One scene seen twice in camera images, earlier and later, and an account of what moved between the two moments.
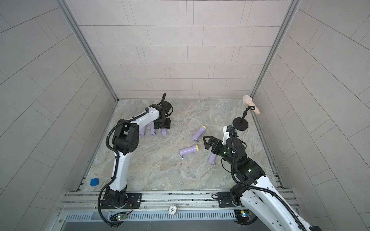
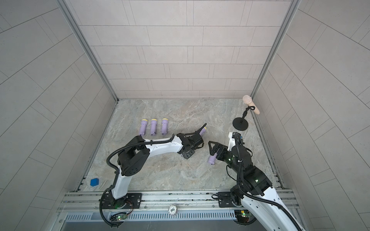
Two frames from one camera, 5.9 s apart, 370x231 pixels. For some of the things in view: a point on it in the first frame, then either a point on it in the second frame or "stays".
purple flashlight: [152, 132] stays
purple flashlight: [142, 131] stays
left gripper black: [167, 126] to [189, 156]
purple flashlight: [202, 130] stays
